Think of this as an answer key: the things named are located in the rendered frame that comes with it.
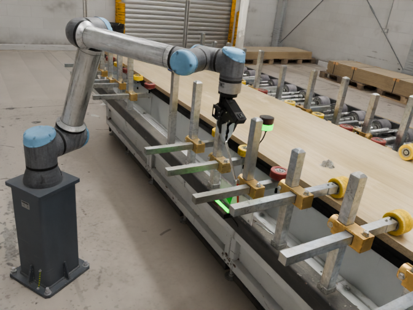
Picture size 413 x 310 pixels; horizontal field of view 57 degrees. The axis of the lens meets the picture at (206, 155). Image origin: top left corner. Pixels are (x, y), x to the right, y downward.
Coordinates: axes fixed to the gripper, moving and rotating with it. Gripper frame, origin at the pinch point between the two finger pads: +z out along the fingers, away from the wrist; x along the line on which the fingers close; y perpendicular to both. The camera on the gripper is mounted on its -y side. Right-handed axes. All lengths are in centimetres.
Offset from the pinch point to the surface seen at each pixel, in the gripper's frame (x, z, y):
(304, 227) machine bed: -28, 32, -28
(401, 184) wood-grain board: -65, 11, -41
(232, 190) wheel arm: 3.2, 15.2, -14.2
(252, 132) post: -6.0, -6.6, -9.1
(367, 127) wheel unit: -115, 11, 17
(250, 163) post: -6.4, 6.3, -10.6
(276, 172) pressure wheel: -17.9, 10.5, -14.4
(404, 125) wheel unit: -115, 2, -5
